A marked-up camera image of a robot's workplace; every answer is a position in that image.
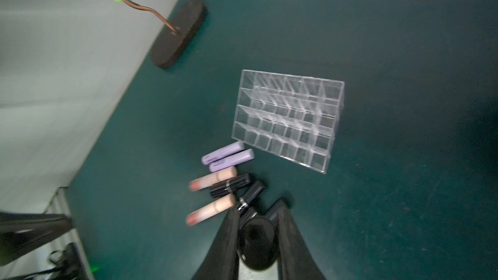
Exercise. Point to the pink lip gloss tube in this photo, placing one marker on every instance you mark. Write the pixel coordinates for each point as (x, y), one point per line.
(213, 178)
(210, 210)

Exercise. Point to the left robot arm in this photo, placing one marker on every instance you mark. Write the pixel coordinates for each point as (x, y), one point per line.
(22, 233)

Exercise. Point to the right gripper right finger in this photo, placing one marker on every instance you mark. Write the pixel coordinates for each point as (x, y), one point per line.
(296, 261)

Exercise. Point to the purple lip balm tube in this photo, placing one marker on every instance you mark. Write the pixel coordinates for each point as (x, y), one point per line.
(232, 160)
(223, 152)

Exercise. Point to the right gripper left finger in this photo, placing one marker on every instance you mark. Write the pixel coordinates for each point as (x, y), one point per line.
(222, 260)

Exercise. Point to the black lipstick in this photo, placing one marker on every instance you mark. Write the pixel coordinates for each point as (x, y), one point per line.
(230, 186)
(258, 237)
(250, 195)

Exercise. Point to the clear acrylic lipstick organizer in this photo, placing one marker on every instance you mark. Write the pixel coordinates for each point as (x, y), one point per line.
(293, 117)

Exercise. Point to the dark metal cup stand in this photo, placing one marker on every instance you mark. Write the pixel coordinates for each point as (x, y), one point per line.
(180, 31)

